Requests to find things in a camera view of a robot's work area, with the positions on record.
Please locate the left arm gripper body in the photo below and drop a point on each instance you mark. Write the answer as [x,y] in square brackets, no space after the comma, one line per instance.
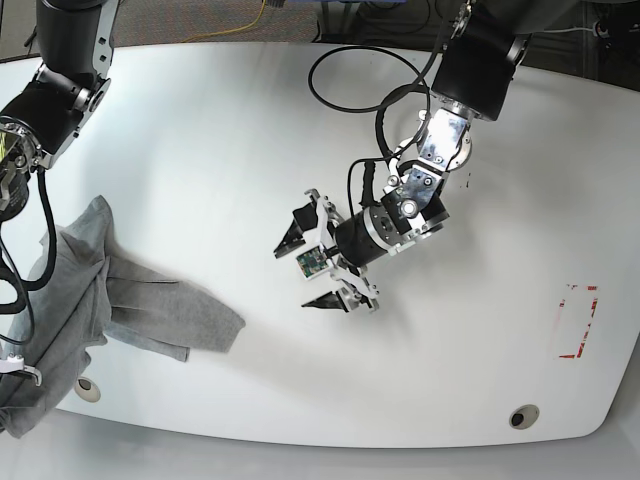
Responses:
[334,234]

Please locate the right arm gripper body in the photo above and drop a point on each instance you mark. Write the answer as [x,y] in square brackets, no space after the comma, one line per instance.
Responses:
[15,365]

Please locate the grey t-shirt with black lettering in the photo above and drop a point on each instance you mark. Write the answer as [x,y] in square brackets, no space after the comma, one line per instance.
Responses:
[95,295]

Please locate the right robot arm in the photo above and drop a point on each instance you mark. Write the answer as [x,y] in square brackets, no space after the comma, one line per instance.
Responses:
[75,41]

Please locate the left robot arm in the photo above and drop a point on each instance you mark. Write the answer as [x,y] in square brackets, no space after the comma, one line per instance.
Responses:
[476,52]

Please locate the red tape rectangle marking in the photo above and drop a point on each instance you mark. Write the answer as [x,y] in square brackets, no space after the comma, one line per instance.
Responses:
[575,316]

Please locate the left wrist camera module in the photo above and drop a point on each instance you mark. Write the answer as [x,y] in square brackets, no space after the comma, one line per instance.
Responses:
[314,262]

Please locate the left table cable grommet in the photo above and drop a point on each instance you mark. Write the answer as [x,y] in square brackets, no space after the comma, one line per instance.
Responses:
[87,390]

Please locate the table cable grommet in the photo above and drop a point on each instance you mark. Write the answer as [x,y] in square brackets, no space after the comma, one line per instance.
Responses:
[87,390]
[524,417]

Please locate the right table cable grommet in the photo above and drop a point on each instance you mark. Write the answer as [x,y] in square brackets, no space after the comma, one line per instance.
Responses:
[524,417]

